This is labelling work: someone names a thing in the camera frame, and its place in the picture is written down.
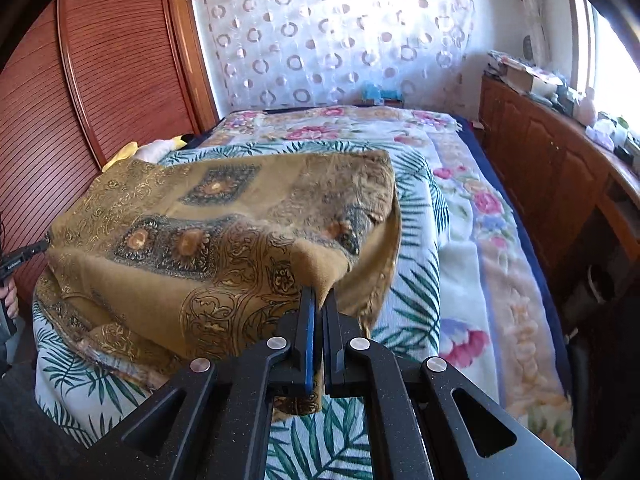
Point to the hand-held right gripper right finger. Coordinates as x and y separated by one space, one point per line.
332 342

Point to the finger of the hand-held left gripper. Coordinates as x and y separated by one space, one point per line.
37 248

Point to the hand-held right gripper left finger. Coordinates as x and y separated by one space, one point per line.
310 350

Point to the golden patterned shirt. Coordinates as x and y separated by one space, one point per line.
200 245

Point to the person's left hand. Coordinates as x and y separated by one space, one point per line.
12 300

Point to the leaf print blanket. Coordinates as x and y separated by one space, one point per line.
415 320

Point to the yellow plush toy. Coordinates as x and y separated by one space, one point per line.
122 152

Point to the pale cloth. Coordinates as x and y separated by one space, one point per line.
160 149

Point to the wooden louvered wardrobe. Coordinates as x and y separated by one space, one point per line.
100 75

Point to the blue bag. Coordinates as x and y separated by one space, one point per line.
382 95

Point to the low wooden cabinet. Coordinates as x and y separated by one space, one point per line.
545 175

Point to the circle patterned sheer curtain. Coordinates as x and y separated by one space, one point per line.
340 35

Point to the cardboard box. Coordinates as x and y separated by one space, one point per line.
527 80

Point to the floral cloth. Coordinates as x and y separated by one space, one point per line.
520 62

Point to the beige bottle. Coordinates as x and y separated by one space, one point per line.
587 110

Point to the small black box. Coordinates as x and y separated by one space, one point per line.
627 152

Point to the round dark ornament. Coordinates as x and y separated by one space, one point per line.
527 45

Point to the green capped bottle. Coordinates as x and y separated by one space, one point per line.
621 130

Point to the floral window curtain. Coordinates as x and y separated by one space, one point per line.
527 5

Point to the wooden framed window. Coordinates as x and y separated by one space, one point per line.
605 60

